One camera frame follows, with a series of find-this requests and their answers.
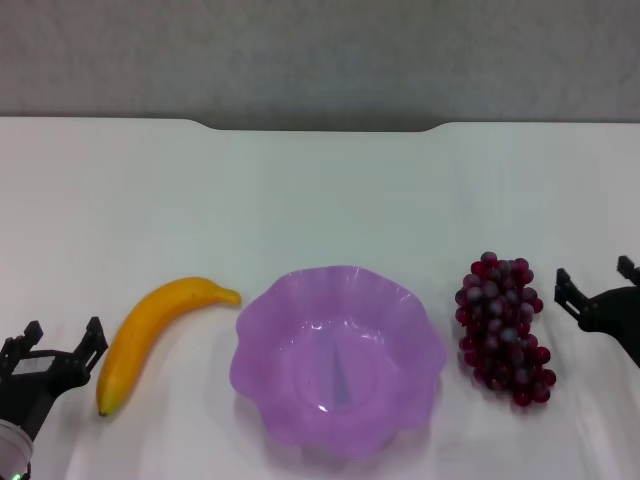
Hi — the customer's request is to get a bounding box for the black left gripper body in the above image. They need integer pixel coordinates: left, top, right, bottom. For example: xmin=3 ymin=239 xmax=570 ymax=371
xmin=0 ymin=348 xmax=90 ymax=442

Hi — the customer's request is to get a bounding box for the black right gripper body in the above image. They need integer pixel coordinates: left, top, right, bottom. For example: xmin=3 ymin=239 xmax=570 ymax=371
xmin=577 ymin=286 xmax=640 ymax=371

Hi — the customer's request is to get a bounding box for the dark red grape bunch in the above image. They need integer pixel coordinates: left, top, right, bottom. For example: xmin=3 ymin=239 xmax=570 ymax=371
xmin=454 ymin=251 xmax=558 ymax=407

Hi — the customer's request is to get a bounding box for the yellow banana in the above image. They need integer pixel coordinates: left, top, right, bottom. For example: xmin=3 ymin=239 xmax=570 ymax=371
xmin=95 ymin=276 xmax=243 ymax=417

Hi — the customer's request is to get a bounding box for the purple wavy plastic bowl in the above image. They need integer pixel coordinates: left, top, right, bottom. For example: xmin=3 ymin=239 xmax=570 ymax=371
xmin=228 ymin=264 xmax=448 ymax=461

